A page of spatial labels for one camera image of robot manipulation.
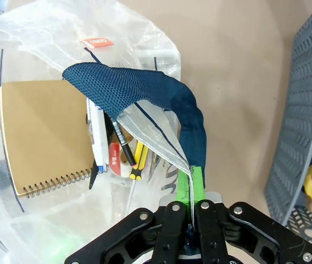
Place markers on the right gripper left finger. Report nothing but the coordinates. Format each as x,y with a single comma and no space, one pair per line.
184,187

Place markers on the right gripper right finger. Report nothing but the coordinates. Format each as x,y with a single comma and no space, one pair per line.
198,187

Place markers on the grey plastic shopping basket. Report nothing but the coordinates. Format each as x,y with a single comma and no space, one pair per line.
296,110

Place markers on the yellow black screwdriver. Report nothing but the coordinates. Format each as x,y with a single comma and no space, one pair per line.
138,165

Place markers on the black pen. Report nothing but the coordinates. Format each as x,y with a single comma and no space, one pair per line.
123,143

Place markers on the white and blue pen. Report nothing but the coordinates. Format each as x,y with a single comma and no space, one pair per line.
98,137

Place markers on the brown spiral notebook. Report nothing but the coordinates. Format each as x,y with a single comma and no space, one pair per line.
43,132

